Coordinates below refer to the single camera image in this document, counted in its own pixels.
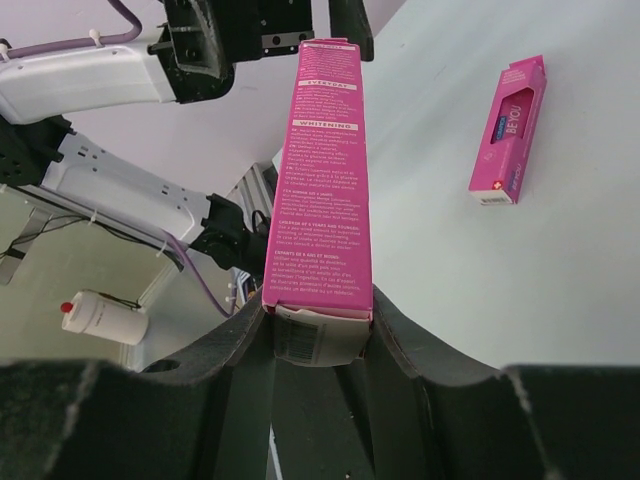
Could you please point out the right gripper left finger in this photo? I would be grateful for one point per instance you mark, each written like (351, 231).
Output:
(203, 412)

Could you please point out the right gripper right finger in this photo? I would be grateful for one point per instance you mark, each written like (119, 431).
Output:
(426, 410)

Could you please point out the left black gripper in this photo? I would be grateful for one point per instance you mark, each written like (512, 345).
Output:
(201, 42)

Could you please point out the pink toothpaste box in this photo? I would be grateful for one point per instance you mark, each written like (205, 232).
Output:
(506, 143)
(318, 273)

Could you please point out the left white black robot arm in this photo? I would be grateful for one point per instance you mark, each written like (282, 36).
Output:
(98, 115)

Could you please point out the white cylinder red cap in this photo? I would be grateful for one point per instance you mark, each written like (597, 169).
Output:
(96, 314)

